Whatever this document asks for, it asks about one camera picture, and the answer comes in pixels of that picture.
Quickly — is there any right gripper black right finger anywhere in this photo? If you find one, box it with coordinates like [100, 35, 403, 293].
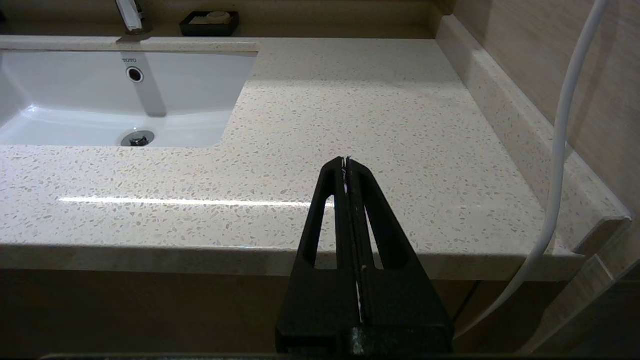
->
[346, 157, 455, 356]

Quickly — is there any chrome faucet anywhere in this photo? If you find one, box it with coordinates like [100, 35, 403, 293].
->
[115, 0, 152, 36]

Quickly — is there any brown vanity cabinet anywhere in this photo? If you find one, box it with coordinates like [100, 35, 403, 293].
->
[0, 267, 566, 357]

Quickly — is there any black soap dish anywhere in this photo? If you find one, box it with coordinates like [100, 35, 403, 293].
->
[179, 11, 240, 37]

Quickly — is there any white sink basin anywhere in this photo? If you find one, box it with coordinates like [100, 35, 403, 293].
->
[0, 49, 259, 149]

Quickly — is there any white cable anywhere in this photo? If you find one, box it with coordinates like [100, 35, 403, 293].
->
[452, 0, 611, 341]

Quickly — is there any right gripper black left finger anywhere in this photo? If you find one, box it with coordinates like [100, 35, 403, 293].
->
[275, 157, 363, 356]

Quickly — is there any chrome sink drain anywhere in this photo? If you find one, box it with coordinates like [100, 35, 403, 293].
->
[120, 130, 155, 147]

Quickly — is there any beige soap bar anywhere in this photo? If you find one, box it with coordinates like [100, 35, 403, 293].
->
[190, 11, 233, 25]

